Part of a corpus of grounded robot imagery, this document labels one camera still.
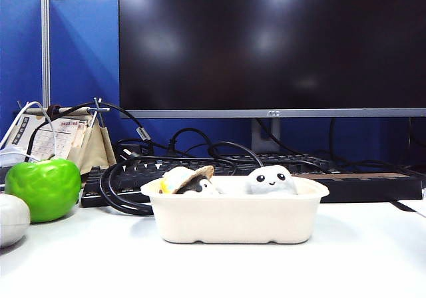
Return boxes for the metal rod clip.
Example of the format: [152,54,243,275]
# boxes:
[87,96,110,129]

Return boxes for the aluminium partition frame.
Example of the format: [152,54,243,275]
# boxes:
[19,0,120,108]

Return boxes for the white cable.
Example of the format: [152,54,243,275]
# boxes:
[0,100,56,161]

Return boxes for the thick black power cable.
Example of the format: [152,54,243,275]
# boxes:
[99,154,239,216]

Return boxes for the black cable with grey connector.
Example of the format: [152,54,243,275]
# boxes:
[25,101,156,161]

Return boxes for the blue side partition panel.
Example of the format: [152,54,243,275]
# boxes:
[0,0,43,139]

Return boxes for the thin black looped cables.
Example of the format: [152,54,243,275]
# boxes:
[166,127,267,176]

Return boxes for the black mechanical keyboard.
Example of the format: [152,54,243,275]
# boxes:
[81,153,337,208]

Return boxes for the grey plush octopus keychain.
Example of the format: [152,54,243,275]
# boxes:
[245,164,299,196]

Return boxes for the grey monitor stand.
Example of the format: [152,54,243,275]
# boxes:
[252,117,282,154]

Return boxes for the white rounded plastic object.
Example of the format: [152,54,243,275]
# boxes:
[0,193,31,248]

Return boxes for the black wood-top power strip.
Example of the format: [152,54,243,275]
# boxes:
[296,171,423,203]

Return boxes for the penguin plush with straw hat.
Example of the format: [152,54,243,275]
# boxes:
[158,164,224,195]

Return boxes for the paper desk calendar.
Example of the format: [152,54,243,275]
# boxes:
[9,113,89,161]

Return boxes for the black monitor cables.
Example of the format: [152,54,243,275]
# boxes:
[256,117,415,176]

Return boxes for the cream paper lunch box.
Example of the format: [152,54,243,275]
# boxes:
[141,175,330,245]

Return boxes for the desk calendar stand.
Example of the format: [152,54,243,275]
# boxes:
[13,106,117,176]

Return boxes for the silver-bezel AOC monitor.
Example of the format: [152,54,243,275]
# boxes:
[118,0,426,118]

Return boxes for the green toy apple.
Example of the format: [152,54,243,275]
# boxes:
[4,158,83,224]

